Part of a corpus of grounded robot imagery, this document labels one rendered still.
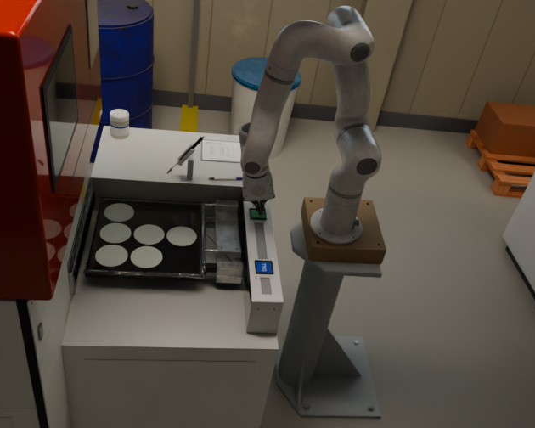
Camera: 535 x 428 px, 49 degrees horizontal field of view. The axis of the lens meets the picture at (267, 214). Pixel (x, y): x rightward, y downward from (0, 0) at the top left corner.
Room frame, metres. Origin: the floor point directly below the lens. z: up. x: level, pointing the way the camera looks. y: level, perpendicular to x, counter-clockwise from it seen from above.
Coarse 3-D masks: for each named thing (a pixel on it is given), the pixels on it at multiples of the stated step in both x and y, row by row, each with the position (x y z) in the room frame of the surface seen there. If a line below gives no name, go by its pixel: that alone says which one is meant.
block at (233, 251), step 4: (220, 248) 1.42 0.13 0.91; (224, 248) 1.43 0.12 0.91; (228, 248) 1.43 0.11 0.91; (232, 248) 1.43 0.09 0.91; (236, 248) 1.44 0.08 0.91; (240, 248) 1.44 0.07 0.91; (220, 252) 1.41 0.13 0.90; (224, 252) 1.41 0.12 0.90; (228, 252) 1.41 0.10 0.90; (232, 252) 1.42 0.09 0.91; (236, 252) 1.42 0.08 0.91; (240, 252) 1.42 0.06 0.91; (220, 256) 1.41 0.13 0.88; (224, 256) 1.41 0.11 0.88; (232, 256) 1.42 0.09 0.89; (236, 256) 1.42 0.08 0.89; (240, 256) 1.42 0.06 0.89
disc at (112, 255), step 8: (104, 248) 1.34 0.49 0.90; (112, 248) 1.34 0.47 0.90; (120, 248) 1.35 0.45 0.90; (96, 256) 1.29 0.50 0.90; (104, 256) 1.30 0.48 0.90; (112, 256) 1.31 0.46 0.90; (120, 256) 1.31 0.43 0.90; (104, 264) 1.27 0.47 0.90; (112, 264) 1.27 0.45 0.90; (120, 264) 1.28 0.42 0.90
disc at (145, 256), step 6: (144, 246) 1.38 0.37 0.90; (150, 246) 1.38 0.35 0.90; (132, 252) 1.34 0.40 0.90; (138, 252) 1.35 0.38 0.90; (144, 252) 1.35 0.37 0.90; (150, 252) 1.35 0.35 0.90; (156, 252) 1.36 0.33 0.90; (132, 258) 1.31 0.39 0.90; (138, 258) 1.32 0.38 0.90; (144, 258) 1.32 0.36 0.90; (150, 258) 1.33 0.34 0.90; (156, 258) 1.33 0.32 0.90; (138, 264) 1.29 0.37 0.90; (144, 264) 1.30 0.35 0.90; (150, 264) 1.30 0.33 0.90; (156, 264) 1.31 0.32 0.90
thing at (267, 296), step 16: (256, 224) 1.52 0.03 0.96; (272, 224) 1.53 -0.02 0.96; (256, 240) 1.44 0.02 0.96; (272, 240) 1.45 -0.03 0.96; (256, 256) 1.36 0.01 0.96; (272, 256) 1.37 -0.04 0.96; (256, 288) 1.22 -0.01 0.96; (272, 288) 1.23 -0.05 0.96; (256, 304) 1.17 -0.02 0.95; (272, 304) 1.18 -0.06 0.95; (256, 320) 1.17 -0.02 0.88; (272, 320) 1.18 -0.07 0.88
